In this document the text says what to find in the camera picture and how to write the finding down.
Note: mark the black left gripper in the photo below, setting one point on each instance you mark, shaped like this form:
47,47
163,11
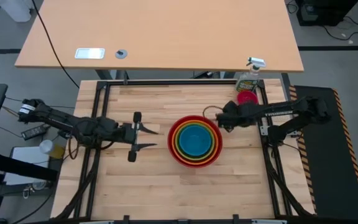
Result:
129,132

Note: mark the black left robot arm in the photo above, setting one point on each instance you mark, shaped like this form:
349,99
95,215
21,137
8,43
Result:
73,123

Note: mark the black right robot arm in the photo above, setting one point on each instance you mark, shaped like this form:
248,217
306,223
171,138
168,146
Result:
291,113

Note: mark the orange plastic bowl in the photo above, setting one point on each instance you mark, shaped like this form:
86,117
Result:
173,146

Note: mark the black mat with hazard stripes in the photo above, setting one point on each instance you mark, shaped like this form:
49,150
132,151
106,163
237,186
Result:
328,149

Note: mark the blue plastic bowl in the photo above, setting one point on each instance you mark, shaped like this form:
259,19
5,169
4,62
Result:
195,140

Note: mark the green plastic bowl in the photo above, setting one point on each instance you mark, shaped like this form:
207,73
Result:
179,146

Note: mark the white capped bottle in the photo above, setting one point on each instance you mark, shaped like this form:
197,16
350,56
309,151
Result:
50,147

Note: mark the white rectangular desk plate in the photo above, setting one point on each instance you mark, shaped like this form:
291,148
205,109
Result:
89,53

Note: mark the nested colourful bowls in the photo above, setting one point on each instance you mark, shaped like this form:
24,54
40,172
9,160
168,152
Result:
194,164

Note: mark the clear spray bottle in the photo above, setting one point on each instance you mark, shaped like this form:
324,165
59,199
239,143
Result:
250,77

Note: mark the small red cup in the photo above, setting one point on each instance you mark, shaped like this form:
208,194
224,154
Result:
247,97

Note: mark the black power adapter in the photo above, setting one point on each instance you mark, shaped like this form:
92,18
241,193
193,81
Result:
34,131

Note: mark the black equipment box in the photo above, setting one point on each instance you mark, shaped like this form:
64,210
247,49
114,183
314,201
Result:
325,12

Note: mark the light wood desk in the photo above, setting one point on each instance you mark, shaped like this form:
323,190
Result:
166,31

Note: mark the white plastic base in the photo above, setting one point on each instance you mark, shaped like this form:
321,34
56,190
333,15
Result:
14,9

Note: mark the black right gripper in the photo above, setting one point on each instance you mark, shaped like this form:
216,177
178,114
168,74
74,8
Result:
239,115

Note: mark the grey round desk grommet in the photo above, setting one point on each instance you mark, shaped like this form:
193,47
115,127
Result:
121,53

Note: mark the yellow plastic bowl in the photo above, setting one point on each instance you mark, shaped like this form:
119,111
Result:
176,146

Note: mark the black aluminium table frame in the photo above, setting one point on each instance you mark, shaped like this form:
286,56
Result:
99,124

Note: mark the white paper sheet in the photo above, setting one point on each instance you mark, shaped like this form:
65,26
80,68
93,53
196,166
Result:
23,161

